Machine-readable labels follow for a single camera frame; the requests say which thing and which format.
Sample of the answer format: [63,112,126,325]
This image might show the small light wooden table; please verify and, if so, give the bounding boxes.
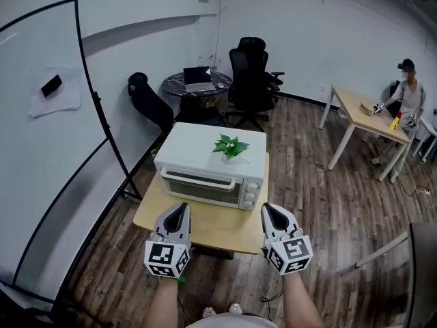
[132,152,270,256]

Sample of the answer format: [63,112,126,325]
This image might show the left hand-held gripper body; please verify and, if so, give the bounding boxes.
[144,229,192,279]

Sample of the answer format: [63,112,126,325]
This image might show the person's left forearm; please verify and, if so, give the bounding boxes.
[145,275,181,328]

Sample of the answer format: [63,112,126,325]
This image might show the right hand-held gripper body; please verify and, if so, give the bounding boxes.
[264,226,314,277]

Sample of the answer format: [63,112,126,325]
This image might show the black-framed whiteboard panel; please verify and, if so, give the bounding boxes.
[0,0,143,307]

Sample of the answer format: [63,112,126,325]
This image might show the glass toaster oven door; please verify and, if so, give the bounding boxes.
[160,168,244,208]

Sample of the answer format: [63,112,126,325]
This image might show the person's right forearm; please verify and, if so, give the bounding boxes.
[281,271,324,328]

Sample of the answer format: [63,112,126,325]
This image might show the black whiteboard eraser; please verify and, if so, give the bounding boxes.
[40,74,64,98]

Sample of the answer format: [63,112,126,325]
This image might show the black reclined office chair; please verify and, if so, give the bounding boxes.
[127,72,175,133]

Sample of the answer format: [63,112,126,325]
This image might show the small green potted plant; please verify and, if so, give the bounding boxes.
[211,133,251,164]

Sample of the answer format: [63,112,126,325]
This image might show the silver laptop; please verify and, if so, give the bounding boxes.
[182,66,216,94]

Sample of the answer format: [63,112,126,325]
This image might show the wooden table with white legs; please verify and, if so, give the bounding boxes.
[318,84,412,182]

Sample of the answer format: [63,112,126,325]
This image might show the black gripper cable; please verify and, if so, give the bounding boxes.
[259,289,285,322]

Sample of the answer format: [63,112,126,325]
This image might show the white side table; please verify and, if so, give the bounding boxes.
[410,107,437,164]

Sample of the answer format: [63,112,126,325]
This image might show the black office chair with headrest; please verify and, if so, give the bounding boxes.
[223,36,285,130]

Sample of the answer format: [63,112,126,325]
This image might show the black-framed translucent panel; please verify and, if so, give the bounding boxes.
[354,221,437,328]

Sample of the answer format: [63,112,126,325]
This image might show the round black marble table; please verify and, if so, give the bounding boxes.
[160,69,234,124]

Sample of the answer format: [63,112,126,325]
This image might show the white paper sheets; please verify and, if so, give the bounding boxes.
[28,67,82,118]

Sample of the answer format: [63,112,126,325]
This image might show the white toaster oven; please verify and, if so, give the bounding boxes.
[153,122,268,212]

